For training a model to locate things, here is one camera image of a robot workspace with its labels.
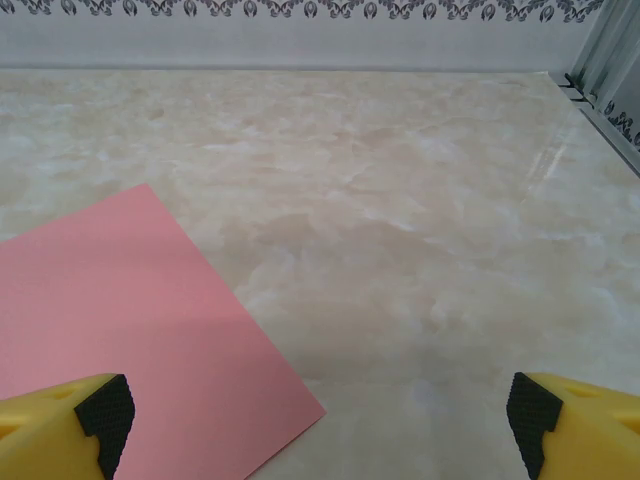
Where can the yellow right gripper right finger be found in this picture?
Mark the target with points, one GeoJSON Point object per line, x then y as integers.
{"type": "Point", "coordinates": [590, 435]}

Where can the pink square paper sheet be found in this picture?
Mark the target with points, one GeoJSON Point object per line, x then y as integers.
{"type": "Point", "coordinates": [125, 300]}

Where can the aluminium side rail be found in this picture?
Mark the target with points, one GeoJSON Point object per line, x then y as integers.
{"type": "Point", "coordinates": [627, 150]}

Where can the aluminium frame post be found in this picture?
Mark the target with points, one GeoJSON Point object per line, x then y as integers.
{"type": "Point", "coordinates": [607, 45]}

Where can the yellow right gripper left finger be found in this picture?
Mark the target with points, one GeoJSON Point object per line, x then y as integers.
{"type": "Point", "coordinates": [45, 435]}

